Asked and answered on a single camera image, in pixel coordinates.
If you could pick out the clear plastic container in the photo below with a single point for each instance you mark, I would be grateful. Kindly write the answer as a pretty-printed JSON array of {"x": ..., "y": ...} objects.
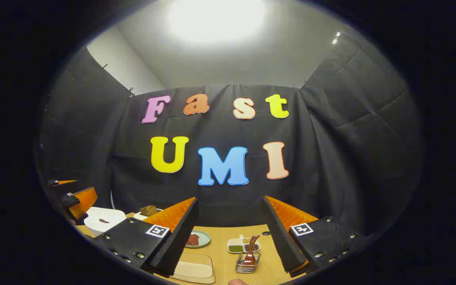
[{"x": 194, "y": 257}]

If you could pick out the light green plate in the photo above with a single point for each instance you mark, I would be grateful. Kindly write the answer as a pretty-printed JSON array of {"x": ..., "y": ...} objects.
[{"x": 205, "y": 237}]

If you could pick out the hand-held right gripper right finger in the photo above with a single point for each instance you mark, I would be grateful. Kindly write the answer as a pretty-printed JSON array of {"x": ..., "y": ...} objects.
[{"x": 283, "y": 241}]

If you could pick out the heap of red beans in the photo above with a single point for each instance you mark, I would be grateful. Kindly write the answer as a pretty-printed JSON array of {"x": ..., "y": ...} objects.
[{"x": 256, "y": 247}]

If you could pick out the heap of yellow soybeans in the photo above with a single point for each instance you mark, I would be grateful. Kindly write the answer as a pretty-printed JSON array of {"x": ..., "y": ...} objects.
[{"x": 246, "y": 240}]

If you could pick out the white rice cooker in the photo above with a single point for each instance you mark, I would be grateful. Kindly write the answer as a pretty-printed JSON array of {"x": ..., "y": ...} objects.
[{"x": 105, "y": 213}]

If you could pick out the brown toast slice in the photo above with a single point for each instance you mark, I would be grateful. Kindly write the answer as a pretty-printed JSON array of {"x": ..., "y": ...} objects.
[{"x": 148, "y": 210}]

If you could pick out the white toaster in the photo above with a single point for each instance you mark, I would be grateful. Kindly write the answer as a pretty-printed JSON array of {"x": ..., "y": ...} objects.
[{"x": 139, "y": 216}]

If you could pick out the brown wooden spoon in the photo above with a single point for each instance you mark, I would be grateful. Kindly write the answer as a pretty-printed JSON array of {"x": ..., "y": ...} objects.
[{"x": 252, "y": 242}]

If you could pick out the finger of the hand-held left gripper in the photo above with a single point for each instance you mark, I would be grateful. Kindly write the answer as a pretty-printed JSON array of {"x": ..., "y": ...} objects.
[
  {"x": 56, "y": 183},
  {"x": 71, "y": 200}
]

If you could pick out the white divided dish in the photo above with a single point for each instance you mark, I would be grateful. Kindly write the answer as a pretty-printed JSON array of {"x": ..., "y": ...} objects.
[{"x": 232, "y": 242}]

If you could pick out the white rice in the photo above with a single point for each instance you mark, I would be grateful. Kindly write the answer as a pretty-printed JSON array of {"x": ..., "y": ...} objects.
[{"x": 192, "y": 271}]

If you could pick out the red meat piece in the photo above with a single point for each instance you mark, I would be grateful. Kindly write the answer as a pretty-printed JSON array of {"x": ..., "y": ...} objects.
[{"x": 192, "y": 240}]

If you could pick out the small ceiling spotlight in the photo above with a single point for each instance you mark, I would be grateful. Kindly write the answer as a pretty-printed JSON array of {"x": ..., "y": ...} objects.
[{"x": 336, "y": 37}]

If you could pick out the heap of green beans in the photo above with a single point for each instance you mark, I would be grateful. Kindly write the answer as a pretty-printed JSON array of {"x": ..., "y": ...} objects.
[{"x": 235, "y": 249}]

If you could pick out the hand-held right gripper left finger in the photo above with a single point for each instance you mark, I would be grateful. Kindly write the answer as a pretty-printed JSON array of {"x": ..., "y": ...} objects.
[{"x": 180, "y": 241}]

